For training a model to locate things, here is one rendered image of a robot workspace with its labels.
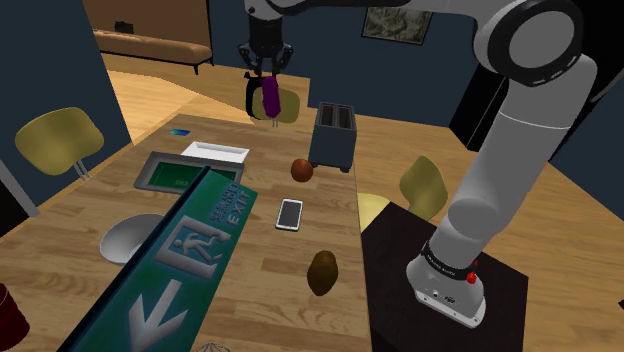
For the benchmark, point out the dark red container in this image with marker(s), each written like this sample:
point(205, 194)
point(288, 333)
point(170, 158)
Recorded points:
point(10, 322)

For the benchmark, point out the purple elongated object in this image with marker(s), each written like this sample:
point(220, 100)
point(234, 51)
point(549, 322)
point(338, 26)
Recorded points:
point(270, 97)

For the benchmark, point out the grey tray with green inside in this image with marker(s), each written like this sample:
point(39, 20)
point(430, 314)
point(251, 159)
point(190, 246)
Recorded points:
point(168, 176)

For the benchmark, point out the brown sofa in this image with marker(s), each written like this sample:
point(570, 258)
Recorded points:
point(156, 48)

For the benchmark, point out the dark robot stand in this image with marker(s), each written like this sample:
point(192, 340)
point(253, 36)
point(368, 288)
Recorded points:
point(390, 292)

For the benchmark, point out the framed wall picture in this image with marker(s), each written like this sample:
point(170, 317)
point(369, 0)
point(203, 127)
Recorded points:
point(397, 24)

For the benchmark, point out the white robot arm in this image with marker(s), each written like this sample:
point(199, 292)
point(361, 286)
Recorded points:
point(507, 161)

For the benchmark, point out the dark grey toaster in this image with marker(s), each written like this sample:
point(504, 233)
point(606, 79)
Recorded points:
point(331, 146)

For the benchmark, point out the olive yellow chair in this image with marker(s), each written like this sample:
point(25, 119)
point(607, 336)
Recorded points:
point(424, 187)
point(290, 105)
point(58, 139)

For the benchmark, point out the white smartphone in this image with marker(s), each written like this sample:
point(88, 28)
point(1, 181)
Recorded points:
point(289, 214)

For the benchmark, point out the green exit sign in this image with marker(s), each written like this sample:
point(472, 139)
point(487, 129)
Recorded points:
point(195, 253)

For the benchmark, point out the brown potato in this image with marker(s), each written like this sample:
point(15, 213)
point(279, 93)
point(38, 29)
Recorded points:
point(322, 273)

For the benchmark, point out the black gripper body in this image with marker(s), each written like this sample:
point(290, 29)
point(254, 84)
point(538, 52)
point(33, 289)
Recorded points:
point(265, 34)

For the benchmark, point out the wooden table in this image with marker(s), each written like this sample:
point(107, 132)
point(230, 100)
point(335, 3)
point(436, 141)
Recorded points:
point(278, 317)

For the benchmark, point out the white rectangular tray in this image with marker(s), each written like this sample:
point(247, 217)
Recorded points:
point(214, 150)

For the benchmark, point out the brown round fruit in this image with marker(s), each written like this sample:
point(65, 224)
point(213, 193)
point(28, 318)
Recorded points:
point(302, 170)

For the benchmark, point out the white bowl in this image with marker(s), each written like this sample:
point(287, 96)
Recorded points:
point(124, 239)

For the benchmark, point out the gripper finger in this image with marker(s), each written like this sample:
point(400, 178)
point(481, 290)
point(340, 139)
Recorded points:
point(285, 54)
point(248, 53)

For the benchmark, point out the blue card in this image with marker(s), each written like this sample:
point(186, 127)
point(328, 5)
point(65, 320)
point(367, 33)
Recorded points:
point(179, 132)

